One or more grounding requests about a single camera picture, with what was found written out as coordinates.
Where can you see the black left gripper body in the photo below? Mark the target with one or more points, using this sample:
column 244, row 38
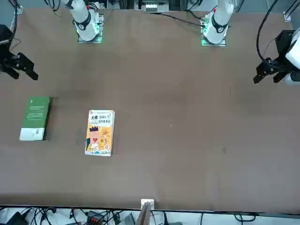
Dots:
column 284, row 43

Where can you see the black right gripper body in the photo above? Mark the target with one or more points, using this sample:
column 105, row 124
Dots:
column 5, row 35

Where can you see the green book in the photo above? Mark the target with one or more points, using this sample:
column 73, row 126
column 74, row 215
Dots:
column 35, row 112

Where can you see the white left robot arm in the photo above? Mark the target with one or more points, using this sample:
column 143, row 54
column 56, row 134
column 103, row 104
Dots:
column 219, row 23

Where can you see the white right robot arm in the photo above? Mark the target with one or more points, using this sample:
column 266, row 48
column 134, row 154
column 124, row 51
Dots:
column 85, row 25

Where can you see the orange cartoon book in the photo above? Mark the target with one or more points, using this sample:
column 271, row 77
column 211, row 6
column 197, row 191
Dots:
column 99, row 133

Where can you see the white power strip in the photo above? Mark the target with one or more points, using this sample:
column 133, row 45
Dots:
column 152, row 7

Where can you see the black power adapter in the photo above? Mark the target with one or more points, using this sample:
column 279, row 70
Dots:
column 16, row 219

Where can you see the black hub with red ports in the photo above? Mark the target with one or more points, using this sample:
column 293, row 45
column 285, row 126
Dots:
column 93, row 216

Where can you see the grey power adapter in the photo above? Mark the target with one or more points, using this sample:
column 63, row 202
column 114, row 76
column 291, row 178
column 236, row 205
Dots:
column 129, row 219

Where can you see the aluminium corner bracket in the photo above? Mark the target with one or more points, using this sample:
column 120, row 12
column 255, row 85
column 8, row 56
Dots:
column 287, row 16
column 20, row 10

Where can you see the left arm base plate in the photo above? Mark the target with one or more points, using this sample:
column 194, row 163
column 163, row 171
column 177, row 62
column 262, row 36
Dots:
column 213, row 44

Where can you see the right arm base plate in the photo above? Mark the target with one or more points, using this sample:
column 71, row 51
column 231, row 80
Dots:
column 90, row 41

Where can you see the white table edge bracket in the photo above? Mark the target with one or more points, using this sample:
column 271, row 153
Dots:
column 151, row 202

